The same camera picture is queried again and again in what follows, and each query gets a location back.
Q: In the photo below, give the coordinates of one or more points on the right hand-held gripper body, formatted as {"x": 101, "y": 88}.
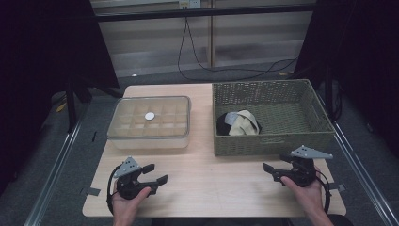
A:
{"x": 302, "y": 171}

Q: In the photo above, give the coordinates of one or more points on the black curtain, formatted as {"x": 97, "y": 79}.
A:
{"x": 360, "y": 47}
{"x": 47, "y": 47}

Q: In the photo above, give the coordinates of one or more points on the black horizontal bar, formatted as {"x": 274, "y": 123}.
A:
{"x": 219, "y": 12}

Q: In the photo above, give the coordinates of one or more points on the clear box lid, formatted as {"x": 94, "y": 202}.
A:
{"x": 150, "y": 116}

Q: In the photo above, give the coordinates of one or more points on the person's left hand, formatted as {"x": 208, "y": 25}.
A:
{"x": 125, "y": 207}

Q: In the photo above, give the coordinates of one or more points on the person's right hand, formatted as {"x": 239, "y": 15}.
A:
{"x": 307, "y": 196}

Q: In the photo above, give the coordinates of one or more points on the green woven basket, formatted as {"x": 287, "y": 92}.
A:
{"x": 282, "y": 144}

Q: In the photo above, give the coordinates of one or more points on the metal floor rail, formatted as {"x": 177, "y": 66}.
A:
{"x": 53, "y": 179}
{"x": 360, "y": 175}

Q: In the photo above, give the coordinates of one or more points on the yellow floor scrap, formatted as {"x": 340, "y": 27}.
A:
{"x": 61, "y": 107}
{"x": 284, "y": 73}

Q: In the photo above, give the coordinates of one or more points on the grey tape piece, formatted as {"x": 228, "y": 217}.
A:
{"x": 340, "y": 187}
{"x": 93, "y": 191}

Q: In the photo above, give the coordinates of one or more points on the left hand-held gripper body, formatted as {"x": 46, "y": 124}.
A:
{"x": 127, "y": 188}

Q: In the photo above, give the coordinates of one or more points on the white wall socket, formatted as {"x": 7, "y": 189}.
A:
{"x": 194, "y": 3}

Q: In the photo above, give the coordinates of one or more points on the white divided storage box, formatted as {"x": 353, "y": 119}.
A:
{"x": 150, "y": 143}

